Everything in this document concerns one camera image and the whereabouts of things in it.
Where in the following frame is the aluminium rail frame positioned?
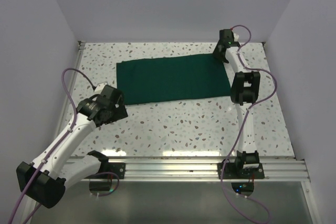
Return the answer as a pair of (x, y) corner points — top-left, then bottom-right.
(59, 42), (321, 223)

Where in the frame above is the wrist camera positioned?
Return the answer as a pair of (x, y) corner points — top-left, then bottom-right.
(93, 82), (108, 94)
(233, 33), (239, 41)

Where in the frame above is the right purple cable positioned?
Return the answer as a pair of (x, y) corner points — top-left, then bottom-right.
(219, 25), (279, 224)

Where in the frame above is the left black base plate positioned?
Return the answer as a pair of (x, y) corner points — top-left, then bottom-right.
(98, 162), (126, 179)

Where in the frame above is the green surgical cloth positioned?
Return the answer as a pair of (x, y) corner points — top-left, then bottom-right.
(116, 54), (230, 105)

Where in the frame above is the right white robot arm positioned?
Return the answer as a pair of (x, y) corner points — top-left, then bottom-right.
(213, 29), (260, 179)

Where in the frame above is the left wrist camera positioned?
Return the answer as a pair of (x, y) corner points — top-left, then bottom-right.
(93, 82), (108, 94)

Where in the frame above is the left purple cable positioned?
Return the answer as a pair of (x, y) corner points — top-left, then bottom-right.
(6, 68), (120, 224)

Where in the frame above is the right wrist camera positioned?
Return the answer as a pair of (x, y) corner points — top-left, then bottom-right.
(233, 33), (239, 41)

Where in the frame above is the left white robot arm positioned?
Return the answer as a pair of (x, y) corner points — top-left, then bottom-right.
(16, 83), (128, 208)

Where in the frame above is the purple cable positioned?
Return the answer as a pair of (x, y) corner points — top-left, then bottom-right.
(219, 25), (279, 224)
(6, 68), (120, 224)

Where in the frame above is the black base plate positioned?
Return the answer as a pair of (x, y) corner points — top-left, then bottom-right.
(98, 162), (126, 179)
(217, 162), (265, 179)

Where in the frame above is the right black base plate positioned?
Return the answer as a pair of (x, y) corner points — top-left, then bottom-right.
(217, 162), (265, 179)

